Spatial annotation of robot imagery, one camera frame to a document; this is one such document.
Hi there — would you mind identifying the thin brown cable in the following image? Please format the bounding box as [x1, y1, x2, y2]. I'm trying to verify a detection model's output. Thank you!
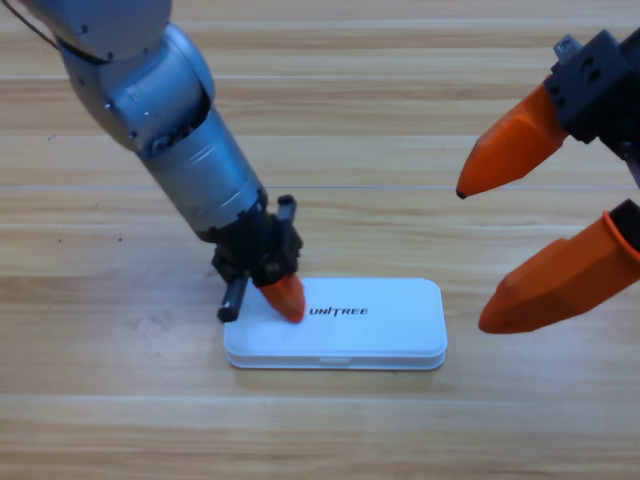
[2, 0, 61, 50]

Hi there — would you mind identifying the white Unitree pencil case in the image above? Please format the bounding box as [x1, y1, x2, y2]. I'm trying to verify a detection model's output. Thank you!
[222, 277, 448, 371]

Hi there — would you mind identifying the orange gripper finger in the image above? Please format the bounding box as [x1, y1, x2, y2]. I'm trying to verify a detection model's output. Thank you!
[478, 198, 640, 335]

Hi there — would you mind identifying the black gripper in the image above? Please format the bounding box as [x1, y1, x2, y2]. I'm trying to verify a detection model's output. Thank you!
[455, 27, 640, 200]
[209, 189, 307, 323]

